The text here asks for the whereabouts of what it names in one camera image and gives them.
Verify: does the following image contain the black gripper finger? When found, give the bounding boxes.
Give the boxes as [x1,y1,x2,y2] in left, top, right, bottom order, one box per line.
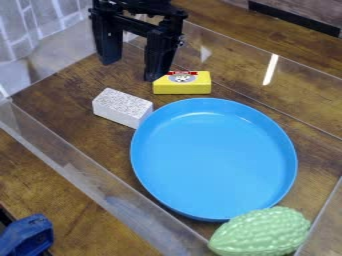
[91,14,123,65]
[144,18,183,82]

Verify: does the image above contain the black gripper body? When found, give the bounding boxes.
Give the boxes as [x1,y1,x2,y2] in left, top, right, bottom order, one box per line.
[90,0,188,37]

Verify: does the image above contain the white speckled foam block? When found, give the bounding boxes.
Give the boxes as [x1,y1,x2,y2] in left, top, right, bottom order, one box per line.
[92,88,154,129]

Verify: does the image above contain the blue round tray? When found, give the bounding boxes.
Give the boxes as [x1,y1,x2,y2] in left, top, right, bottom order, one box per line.
[130,98,298,222]

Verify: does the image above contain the yellow rectangular box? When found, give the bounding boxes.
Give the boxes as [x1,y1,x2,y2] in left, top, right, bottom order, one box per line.
[152,71,212,94]

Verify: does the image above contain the white patterned cloth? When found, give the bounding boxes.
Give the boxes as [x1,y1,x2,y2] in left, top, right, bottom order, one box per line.
[0,0,92,63]

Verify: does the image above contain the green bumpy gourd toy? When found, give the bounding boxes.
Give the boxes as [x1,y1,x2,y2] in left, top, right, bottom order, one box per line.
[208,206,310,256]

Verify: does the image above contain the clear acrylic enclosure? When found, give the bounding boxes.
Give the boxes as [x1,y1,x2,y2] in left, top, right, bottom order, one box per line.
[0,23,342,256]

